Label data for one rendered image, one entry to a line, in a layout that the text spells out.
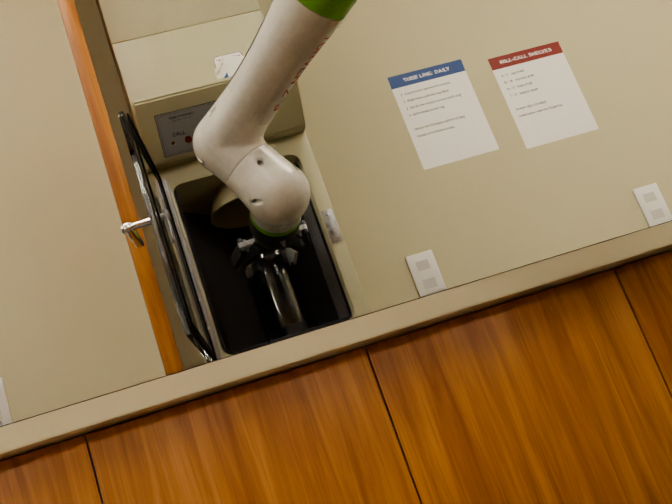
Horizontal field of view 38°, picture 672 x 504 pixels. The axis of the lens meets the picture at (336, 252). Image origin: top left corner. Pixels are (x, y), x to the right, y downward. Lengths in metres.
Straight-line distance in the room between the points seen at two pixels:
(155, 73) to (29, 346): 0.70
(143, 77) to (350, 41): 0.75
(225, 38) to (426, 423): 0.95
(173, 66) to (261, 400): 0.81
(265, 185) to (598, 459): 0.69
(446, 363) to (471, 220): 0.91
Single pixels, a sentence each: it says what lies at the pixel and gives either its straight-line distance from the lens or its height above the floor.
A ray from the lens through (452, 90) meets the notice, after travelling 2.57.
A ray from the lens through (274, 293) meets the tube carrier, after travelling 1.90.
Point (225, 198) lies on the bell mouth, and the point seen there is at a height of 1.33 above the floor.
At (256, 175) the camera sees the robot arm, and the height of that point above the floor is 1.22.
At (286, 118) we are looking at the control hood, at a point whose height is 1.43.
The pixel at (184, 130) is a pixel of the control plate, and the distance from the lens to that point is 1.90.
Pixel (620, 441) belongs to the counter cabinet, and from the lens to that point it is 1.62.
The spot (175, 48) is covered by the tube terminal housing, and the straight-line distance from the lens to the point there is 2.06.
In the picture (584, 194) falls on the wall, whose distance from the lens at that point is 2.54.
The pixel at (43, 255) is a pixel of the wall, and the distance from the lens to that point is 2.36.
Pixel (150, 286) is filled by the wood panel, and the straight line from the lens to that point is 1.75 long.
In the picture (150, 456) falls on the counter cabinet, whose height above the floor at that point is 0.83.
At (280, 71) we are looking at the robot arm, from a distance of 1.55.
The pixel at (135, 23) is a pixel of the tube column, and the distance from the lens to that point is 2.10.
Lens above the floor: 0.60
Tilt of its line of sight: 17 degrees up
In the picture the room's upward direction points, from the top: 20 degrees counter-clockwise
